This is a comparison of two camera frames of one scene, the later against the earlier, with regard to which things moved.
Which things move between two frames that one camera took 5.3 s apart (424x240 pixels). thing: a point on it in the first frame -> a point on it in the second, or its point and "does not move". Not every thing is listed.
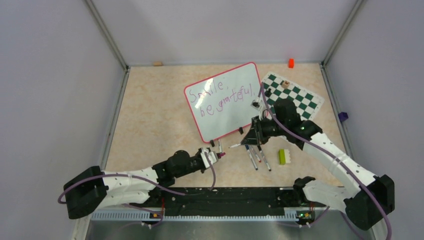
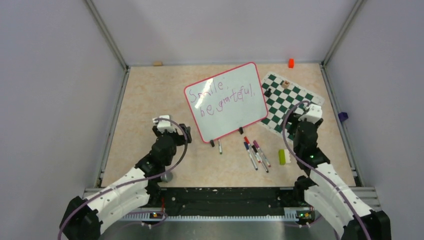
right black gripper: [255, 136] -> [293, 119]
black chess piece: [268, 93] does not move
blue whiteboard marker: [252, 160] does not move
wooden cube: [285, 84] does not move
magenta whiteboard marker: [235, 145] -> [257, 146]
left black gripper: [198, 152] -> [181, 138]
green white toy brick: [284, 156] does not move
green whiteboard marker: [220, 146] does not move
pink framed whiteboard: [221, 104] does not move
